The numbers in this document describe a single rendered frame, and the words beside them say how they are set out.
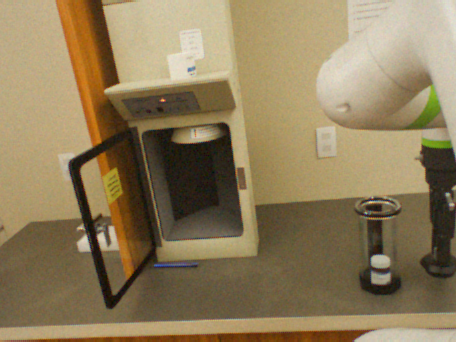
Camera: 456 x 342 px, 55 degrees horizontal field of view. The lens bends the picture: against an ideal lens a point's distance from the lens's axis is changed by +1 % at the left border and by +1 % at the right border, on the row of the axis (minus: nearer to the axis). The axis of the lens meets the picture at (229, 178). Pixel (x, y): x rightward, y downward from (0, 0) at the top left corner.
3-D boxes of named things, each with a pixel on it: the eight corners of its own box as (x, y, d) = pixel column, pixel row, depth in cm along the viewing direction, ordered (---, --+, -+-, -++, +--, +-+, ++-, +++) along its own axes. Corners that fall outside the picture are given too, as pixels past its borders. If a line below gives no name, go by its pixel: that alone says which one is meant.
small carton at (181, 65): (179, 76, 116) (175, 53, 114) (196, 75, 114) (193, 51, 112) (170, 80, 112) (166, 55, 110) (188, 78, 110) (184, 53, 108)
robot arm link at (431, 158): (478, 145, 94) (462, 134, 103) (420, 150, 96) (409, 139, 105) (477, 172, 96) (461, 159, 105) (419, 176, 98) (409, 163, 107)
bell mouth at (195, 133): (178, 131, 144) (175, 114, 142) (231, 125, 141) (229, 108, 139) (164, 146, 128) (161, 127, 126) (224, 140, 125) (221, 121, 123)
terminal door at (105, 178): (157, 250, 137) (130, 126, 124) (110, 312, 110) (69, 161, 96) (154, 250, 137) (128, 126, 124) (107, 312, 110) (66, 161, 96)
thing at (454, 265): (415, 262, 116) (415, 240, 113) (453, 261, 114) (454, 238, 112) (425, 282, 107) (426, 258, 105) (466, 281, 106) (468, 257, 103)
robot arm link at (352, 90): (384, 91, 52) (350, 10, 56) (313, 143, 62) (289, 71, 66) (467, 104, 62) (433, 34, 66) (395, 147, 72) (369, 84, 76)
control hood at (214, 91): (126, 118, 125) (118, 83, 122) (238, 106, 120) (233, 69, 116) (111, 128, 114) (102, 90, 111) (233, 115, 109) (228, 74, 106)
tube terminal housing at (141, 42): (175, 226, 164) (132, 7, 138) (261, 220, 159) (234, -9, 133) (157, 262, 141) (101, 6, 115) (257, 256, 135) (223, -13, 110)
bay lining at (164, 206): (180, 208, 160) (162, 113, 149) (250, 202, 156) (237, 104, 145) (162, 240, 138) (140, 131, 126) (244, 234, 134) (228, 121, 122)
